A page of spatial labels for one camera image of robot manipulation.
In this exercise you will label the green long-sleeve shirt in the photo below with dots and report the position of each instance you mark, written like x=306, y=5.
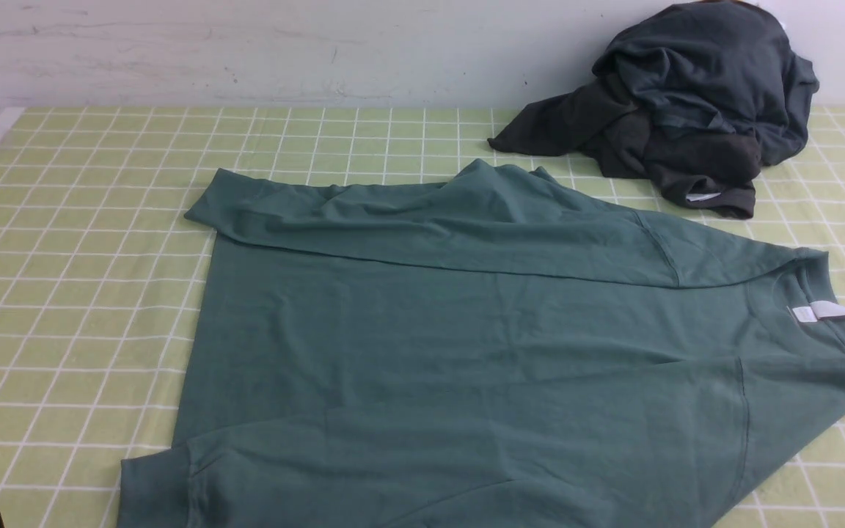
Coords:
x=493, y=351

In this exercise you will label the green checkered tablecloth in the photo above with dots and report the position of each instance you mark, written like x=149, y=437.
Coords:
x=101, y=276

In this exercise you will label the dark grey crumpled garment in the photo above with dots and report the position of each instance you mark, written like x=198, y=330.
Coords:
x=696, y=169

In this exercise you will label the dark teal crumpled garment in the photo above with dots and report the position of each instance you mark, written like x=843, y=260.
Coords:
x=719, y=66

